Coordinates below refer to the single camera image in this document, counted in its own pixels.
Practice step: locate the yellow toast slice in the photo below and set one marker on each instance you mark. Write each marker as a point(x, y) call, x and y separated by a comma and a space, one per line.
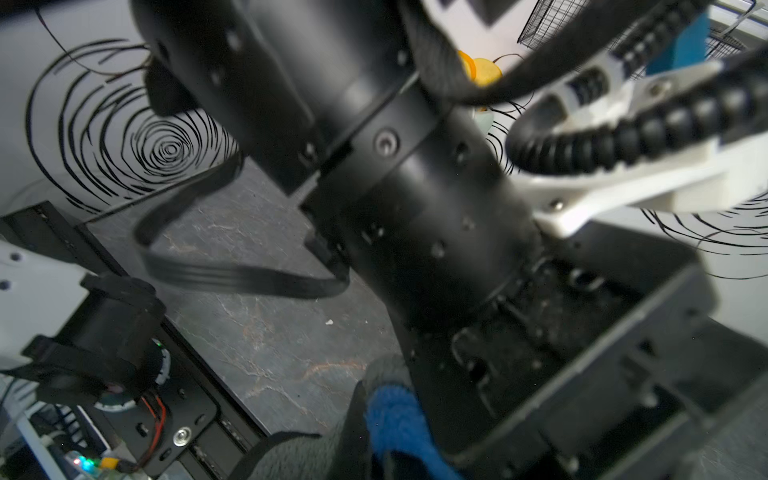
point(486, 72)
point(468, 65)

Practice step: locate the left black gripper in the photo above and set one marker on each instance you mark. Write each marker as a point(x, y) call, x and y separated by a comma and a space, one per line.
point(605, 365)

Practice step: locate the mint green toaster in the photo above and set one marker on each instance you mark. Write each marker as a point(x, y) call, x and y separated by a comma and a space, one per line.
point(483, 119)

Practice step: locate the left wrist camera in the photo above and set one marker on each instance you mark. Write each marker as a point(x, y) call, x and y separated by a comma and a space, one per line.
point(693, 139)

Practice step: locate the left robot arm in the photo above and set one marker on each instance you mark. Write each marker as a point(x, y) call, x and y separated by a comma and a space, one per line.
point(279, 148)

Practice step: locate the blue and grey cloth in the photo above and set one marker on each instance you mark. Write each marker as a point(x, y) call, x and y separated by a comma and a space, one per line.
point(383, 435)

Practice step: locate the front yellow toast slice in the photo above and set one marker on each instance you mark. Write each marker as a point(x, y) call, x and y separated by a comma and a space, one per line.
point(468, 65)

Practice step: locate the rear yellow toast slice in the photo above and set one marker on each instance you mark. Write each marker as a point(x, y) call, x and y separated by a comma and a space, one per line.
point(486, 72)

